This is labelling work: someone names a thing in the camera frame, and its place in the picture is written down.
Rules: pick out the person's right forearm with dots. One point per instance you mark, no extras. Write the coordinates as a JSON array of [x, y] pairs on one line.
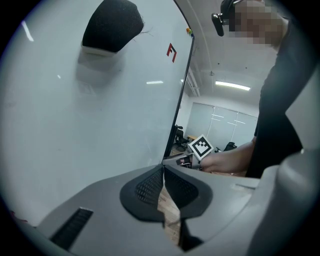
[[230, 160]]

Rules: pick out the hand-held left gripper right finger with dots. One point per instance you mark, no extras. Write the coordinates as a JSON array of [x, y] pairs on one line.
[[220, 200]]

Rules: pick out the black fabric-covered white block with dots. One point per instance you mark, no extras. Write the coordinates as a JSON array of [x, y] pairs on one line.
[[112, 27]]

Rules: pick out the black office chair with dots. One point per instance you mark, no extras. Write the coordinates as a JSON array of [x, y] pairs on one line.
[[180, 138]]

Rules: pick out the whiteboard with black frame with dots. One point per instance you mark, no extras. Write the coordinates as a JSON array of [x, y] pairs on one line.
[[75, 112]]

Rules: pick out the person's head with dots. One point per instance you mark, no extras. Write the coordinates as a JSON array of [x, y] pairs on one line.
[[257, 22]]

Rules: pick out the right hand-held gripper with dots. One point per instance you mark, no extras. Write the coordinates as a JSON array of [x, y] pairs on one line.
[[201, 147]]

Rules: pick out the person's black shirt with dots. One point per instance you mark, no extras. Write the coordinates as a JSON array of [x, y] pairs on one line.
[[275, 100]]

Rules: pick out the black head camera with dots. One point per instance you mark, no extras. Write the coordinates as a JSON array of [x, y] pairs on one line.
[[218, 22]]

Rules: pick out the orange round magnet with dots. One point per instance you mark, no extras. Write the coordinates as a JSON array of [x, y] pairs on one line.
[[187, 30]]

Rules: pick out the person's right hand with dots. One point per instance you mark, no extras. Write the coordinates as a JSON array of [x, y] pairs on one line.
[[187, 160]]

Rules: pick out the long ceiling light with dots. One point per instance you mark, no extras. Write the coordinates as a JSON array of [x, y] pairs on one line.
[[232, 85]]

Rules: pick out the black bag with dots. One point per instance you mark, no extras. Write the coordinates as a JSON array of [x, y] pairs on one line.
[[229, 146]]

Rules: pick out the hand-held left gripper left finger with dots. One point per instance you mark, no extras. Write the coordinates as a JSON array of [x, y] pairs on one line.
[[107, 212]]

